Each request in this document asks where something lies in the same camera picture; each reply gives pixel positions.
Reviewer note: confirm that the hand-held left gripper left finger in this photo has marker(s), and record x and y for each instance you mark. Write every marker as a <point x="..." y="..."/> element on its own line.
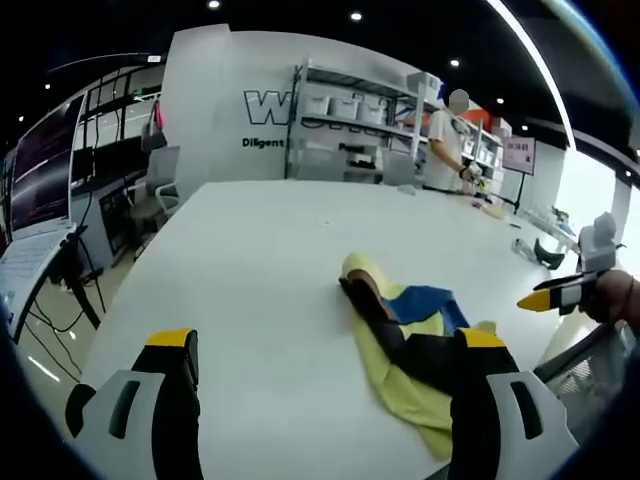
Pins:
<point x="150" y="415"/>

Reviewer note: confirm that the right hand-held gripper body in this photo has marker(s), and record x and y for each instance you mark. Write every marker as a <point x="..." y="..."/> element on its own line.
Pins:
<point x="597" y="247"/>

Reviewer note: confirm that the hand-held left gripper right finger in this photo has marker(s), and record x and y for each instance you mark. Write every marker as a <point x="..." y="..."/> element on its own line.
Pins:
<point x="500" y="420"/>

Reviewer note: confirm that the yellow blue black garment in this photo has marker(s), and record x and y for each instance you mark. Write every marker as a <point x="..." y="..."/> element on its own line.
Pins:
<point x="400" y="360"/>

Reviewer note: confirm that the black curved tool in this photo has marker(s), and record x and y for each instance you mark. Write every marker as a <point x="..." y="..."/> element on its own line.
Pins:
<point x="547" y="256"/>

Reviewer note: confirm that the small white device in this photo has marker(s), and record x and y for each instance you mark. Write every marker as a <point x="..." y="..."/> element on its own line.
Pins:
<point x="522" y="247"/>

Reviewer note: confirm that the grey mesh rack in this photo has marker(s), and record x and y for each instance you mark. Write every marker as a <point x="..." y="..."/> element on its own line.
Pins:
<point x="590" y="380"/>

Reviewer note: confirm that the pale yellow cloth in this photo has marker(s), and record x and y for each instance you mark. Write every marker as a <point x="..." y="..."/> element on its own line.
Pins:
<point x="494" y="212"/>

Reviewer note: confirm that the grey office chair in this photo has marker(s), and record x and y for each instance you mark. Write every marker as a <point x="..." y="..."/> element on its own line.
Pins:
<point x="160" y="185"/>

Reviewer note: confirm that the open laptop on stand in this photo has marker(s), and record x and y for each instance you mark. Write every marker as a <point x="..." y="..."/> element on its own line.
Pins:
<point x="35" y="200"/>

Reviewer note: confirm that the black desk monitor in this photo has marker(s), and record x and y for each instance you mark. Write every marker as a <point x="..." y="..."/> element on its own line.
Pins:
<point x="82" y="165"/>

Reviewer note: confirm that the white metal shelving unit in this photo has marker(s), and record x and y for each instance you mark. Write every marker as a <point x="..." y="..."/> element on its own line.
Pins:
<point x="350" y="130"/>

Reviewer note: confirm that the hanging grey pink bag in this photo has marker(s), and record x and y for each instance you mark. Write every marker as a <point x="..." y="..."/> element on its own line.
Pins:
<point x="154" y="132"/>

